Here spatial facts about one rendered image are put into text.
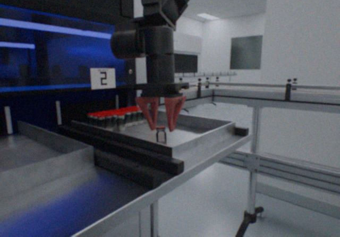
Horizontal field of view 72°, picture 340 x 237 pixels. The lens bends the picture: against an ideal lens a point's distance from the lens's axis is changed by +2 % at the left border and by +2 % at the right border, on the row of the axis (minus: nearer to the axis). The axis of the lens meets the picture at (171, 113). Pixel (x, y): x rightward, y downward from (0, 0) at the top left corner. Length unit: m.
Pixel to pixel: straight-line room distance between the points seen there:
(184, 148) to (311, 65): 1.61
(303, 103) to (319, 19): 0.79
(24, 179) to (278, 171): 1.30
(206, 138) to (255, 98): 0.93
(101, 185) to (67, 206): 0.06
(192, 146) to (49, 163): 0.24
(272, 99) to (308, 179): 0.45
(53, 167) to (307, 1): 1.88
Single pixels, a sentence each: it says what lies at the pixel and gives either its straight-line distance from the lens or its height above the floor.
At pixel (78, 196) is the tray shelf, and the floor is 0.88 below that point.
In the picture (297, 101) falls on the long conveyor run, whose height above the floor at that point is 0.89.
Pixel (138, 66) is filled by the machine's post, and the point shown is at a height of 1.06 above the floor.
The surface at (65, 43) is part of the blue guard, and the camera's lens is 0.69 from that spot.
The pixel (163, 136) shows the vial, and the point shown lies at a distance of 0.48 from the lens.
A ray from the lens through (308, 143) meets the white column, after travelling 2.02.
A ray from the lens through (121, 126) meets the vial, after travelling 0.64.
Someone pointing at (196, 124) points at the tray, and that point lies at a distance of 0.67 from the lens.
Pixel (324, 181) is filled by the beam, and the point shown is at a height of 0.49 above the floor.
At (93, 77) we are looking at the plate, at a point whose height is 1.02.
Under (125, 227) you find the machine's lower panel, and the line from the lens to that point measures 0.96.
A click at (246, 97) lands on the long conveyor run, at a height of 0.89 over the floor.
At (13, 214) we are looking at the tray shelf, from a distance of 0.35.
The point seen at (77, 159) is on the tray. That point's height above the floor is 0.90.
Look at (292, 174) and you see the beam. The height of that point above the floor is 0.49.
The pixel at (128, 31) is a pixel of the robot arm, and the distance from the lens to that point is 0.50.
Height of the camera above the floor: 1.05
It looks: 11 degrees down
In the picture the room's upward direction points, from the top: straight up
